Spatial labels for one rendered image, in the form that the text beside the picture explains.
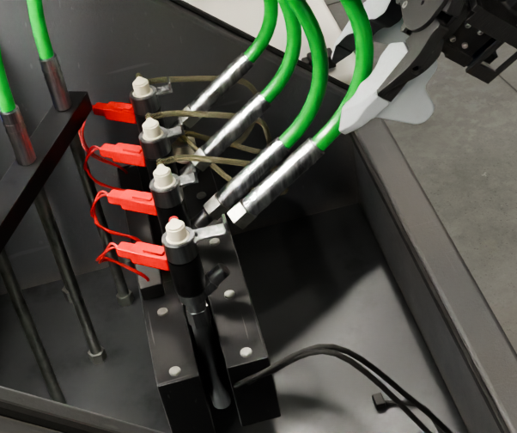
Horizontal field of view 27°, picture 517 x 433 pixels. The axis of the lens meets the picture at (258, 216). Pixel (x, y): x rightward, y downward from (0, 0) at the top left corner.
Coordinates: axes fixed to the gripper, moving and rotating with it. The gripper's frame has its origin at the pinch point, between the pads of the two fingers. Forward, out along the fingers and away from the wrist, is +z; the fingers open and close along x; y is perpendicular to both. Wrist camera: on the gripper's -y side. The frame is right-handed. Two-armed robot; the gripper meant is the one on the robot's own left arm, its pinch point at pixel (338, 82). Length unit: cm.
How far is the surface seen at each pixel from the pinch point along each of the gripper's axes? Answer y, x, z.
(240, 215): -1.3, -5.8, 12.1
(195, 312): 0.7, -8.9, 22.3
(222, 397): 8.5, -11.3, 30.1
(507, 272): 118, 75, 81
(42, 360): -5.2, -6.1, 40.9
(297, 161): 0.1, -3.7, 6.0
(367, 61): 0.0, -0.7, -3.6
